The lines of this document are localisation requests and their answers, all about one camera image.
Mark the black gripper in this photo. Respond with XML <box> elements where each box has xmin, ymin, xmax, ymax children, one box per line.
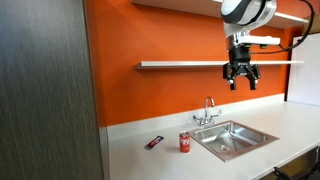
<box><xmin>222</xmin><ymin>45</ymin><xmax>262</xmax><ymax>91</ymax></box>

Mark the red soda can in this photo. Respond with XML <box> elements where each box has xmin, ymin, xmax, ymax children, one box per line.
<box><xmin>179</xmin><ymin>130</ymin><xmax>191</xmax><ymax>154</ymax></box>

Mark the stainless steel sink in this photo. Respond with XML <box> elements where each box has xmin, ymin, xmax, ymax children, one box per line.
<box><xmin>188</xmin><ymin>119</ymin><xmax>280</xmax><ymax>163</ymax></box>

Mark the chrome faucet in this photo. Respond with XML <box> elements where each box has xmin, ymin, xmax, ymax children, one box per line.
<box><xmin>192</xmin><ymin>96</ymin><xmax>223</xmax><ymax>130</ymax></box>

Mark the white countertop backsplash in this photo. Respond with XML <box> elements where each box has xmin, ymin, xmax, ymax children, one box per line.
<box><xmin>106</xmin><ymin>93</ymin><xmax>286</xmax><ymax>142</ymax></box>

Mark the black chair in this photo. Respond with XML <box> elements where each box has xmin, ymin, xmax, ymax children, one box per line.
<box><xmin>271</xmin><ymin>159</ymin><xmax>320</xmax><ymax>180</ymax></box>

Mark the dark snack bar wrapper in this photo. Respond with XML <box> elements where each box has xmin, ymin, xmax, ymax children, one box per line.
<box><xmin>144</xmin><ymin>135</ymin><xmax>165</xmax><ymax>150</ymax></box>

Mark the dark wood cabinet panel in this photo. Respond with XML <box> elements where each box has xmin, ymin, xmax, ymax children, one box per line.
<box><xmin>0</xmin><ymin>0</ymin><xmax>105</xmax><ymax>180</ymax></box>

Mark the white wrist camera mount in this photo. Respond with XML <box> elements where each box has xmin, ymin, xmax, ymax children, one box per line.
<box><xmin>229</xmin><ymin>34</ymin><xmax>282</xmax><ymax>47</ymax></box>

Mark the white wall shelf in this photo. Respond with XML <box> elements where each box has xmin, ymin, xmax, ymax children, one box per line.
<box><xmin>130</xmin><ymin>0</ymin><xmax>310</xmax><ymax>30</ymax></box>
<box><xmin>134</xmin><ymin>60</ymin><xmax>305</xmax><ymax>71</ymax></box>

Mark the white wall panel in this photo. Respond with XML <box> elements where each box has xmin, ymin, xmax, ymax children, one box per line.
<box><xmin>286</xmin><ymin>32</ymin><xmax>320</xmax><ymax>107</ymax></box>

